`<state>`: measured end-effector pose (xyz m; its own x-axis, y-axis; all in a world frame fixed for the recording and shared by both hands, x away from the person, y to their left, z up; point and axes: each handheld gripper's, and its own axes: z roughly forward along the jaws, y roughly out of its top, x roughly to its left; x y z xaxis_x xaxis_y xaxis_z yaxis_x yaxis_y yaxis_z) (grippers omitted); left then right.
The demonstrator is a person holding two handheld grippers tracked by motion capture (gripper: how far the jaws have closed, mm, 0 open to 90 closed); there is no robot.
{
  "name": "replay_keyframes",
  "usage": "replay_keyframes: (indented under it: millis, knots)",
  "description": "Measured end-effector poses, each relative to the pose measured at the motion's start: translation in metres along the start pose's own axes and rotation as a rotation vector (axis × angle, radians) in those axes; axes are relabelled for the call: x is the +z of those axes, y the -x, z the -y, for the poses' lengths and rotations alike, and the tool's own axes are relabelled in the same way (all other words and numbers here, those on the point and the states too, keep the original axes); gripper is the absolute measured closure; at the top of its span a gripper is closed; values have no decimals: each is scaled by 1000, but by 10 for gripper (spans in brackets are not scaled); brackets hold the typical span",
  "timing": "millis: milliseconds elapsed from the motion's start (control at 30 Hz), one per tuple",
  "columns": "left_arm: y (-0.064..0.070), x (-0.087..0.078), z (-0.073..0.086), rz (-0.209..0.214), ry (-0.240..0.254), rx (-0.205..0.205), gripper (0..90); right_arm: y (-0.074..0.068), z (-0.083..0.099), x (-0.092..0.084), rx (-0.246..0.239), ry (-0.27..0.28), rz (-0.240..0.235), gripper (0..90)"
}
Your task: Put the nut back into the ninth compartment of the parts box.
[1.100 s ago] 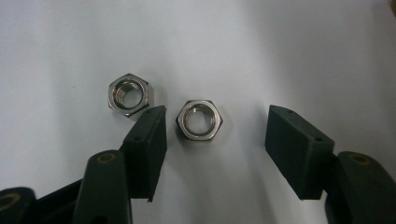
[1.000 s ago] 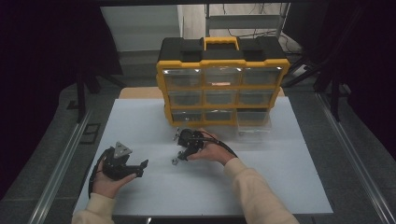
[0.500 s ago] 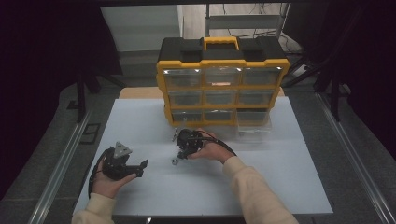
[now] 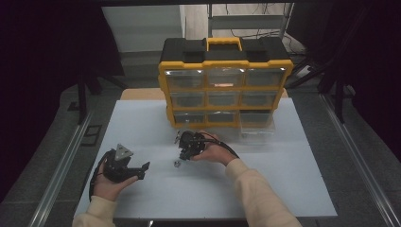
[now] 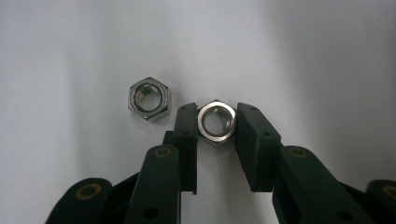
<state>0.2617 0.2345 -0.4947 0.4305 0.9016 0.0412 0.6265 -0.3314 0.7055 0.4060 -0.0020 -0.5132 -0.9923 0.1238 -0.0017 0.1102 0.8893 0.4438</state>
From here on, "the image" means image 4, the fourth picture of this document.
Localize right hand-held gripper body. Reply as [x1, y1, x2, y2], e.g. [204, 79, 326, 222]
[174, 130, 208, 159]

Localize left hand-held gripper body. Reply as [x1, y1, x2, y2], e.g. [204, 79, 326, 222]
[102, 143, 134, 183]

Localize clear plastic organizer drawer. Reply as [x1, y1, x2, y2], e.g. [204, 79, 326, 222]
[239, 110, 276, 140]

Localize yellow black organizer box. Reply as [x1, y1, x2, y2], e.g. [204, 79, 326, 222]
[158, 36, 295, 130]

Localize person's right hand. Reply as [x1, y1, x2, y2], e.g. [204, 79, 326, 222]
[190, 131, 238, 166]

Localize person's left hand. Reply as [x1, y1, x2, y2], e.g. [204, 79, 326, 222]
[93, 164, 140, 202]

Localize black floor plate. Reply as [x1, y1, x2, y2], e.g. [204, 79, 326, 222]
[79, 124, 104, 148]

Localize group of clear drawers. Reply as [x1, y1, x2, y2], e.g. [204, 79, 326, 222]
[164, 67, 288, 125]

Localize tan wooden board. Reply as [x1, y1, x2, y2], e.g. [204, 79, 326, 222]
[120, 88, 289, 101]

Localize black metal stand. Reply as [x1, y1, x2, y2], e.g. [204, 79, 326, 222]
[76, 70, 129, 126]
[285, 55, 358, 125]

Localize dark curtain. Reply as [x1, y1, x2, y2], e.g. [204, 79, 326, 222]
[0, 0, 125, 202]
[288, 0, 401, 160]

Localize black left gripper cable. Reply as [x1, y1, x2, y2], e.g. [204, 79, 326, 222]
[89, 150, 112, 202]

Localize aluminium frame rail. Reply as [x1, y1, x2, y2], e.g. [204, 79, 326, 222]
[26, 108, 96, 227]
[318, 93, 401, 227]

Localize black floor cables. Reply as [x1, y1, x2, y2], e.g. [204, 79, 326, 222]
[225, 3, 306, 56]

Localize grey metal shelf frame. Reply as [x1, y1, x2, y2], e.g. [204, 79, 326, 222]
[207, 3, 295, 40]

